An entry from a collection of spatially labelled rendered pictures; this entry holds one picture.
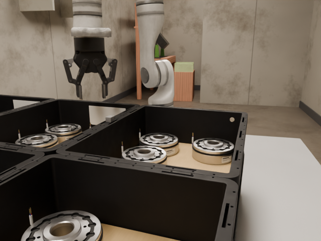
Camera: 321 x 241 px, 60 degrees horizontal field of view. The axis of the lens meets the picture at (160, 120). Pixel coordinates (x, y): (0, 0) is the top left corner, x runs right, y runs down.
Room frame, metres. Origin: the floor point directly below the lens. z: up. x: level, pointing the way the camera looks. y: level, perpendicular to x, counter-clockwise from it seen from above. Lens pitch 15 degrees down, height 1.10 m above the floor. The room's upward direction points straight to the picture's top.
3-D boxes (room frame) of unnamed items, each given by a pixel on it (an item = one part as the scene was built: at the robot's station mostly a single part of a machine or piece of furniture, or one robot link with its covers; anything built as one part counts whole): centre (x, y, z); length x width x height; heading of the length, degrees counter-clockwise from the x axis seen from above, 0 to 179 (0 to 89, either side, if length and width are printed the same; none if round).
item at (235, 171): (0.57, -0.03, 0.92); 0.40 x 0.30 x 0.02; 161
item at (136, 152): (0.59, 0.04, 0.86); 0.05 x 0.05 x 0.01
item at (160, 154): (0.59, 0.04, 0.86); 0.10 x 0.10 x 0.01
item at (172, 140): (0.69, 0.00, 0.86); 0.10 x 0.10 x 0.01
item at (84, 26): (0.71, 0.17, 1.15); 0.11 x 0.09 x 0.06; 20
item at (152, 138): (0.69, 0.00, 0.86); 0.05 x 0.05 x 0.01
